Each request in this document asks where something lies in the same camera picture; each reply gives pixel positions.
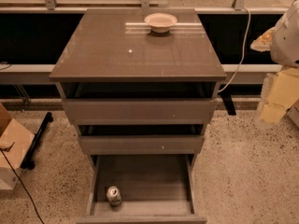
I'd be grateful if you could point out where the cardboard box left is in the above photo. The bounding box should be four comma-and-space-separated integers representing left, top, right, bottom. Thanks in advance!
0, 104, 35, 190

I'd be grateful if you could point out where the silver 7up can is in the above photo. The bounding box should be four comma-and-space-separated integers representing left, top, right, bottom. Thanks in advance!
107, 186, 121, 206

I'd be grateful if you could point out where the cardboard box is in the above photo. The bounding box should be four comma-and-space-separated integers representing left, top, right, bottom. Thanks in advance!
287, 100, 299, 128
0, 104, 35, 190

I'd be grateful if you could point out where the top grey drawer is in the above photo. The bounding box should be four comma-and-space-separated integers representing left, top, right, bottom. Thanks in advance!
62, 99, 216, 125

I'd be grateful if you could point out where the black cable on floor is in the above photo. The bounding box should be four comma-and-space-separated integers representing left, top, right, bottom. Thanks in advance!
0, 147, 46, 224

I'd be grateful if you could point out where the white cable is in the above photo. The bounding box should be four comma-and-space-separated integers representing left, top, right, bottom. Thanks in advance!
217, 7, 252, 94

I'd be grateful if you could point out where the middle grey drawer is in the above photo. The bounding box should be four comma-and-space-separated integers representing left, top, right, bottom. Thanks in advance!
78, 135, 204, 155

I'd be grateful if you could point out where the white bowl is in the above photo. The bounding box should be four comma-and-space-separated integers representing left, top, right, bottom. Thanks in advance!
144, 13, 178, 34

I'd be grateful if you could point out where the metal window rail frame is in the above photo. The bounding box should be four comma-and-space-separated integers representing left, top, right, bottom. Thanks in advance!
0, 0, 299, 86

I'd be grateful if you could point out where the bottom open grey drawer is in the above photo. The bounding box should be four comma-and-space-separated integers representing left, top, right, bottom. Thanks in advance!
77, 155, 206, 224

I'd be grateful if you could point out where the cardboard box right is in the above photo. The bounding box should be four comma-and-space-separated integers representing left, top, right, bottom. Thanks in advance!
287, 100, 299, 128

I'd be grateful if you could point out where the grey drawer cabinet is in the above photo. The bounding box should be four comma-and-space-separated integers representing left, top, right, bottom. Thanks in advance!
49, 7, 227, 224

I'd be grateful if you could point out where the black bar on floor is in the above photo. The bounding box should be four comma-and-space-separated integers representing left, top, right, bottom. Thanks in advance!
21, 112, 53, 170

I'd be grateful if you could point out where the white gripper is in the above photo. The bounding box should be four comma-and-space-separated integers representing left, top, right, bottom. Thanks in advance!
250, 0, 299, 124

